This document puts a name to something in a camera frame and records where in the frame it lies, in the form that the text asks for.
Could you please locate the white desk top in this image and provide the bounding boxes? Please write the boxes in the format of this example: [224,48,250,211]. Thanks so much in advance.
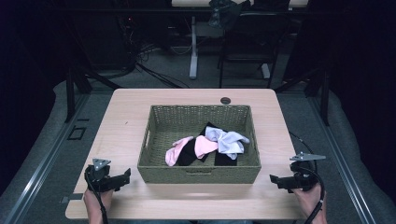
[170,0,310,8]

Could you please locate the person's left hand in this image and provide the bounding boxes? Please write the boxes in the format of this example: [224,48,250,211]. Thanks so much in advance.
[82,187,114,215]

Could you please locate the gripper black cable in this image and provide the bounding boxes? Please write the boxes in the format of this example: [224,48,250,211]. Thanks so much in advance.
[292,165,326,224]
[85,169,109,224]

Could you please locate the black metal stand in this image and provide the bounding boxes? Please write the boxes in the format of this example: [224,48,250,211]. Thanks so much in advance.
[273,65,332,127]
[64,65,123,123]

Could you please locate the folded pink sock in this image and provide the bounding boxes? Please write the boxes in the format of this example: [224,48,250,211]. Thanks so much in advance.
[194,134,219,160]

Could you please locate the bundle of floor cables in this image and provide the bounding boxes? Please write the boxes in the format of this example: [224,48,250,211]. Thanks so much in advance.
[117,14,191,90]

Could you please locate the person's right hand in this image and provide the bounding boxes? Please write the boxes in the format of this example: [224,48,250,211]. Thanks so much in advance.
[290,182,327,216]

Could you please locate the grey tape strip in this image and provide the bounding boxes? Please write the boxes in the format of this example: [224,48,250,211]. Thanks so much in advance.
[60,192,85,204]

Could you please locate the long pink sock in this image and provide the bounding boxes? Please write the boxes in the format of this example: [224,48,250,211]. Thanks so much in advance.
[164,135,195,168]

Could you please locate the black sock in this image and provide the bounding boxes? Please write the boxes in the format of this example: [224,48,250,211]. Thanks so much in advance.
[176,121,219,167]
[213,150,239,167]

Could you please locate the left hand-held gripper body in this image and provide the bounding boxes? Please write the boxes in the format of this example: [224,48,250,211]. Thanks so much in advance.
[84,158,125,193]

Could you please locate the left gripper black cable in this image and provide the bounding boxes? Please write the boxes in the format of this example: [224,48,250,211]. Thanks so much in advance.
[85,169,109,224]

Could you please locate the aluminium floor rail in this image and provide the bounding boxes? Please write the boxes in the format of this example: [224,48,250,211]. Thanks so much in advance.
[307,92,378,224]
[2,92,92,224]

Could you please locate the white desk leg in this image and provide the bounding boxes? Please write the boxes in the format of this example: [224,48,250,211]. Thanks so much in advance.
[189,15,199,80]

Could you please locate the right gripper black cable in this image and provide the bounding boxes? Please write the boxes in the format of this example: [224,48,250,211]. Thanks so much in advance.
[292,165,326,224]

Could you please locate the green woven basket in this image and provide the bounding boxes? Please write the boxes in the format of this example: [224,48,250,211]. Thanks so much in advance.
[136,105,262,185]

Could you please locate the dark bag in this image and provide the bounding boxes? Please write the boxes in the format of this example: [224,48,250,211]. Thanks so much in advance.
[207,0,252,30]

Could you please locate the black chair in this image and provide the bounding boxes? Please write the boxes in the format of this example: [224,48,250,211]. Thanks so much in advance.
[217,10,292,90]

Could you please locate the thin black cable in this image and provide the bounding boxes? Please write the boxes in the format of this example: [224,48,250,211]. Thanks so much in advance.
[289,132,318,172]

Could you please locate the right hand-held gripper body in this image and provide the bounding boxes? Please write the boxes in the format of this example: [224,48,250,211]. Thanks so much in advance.
[281,151,327,192]

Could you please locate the white desk foot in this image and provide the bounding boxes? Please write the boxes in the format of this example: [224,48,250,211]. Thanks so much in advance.
[261,63,272,80]

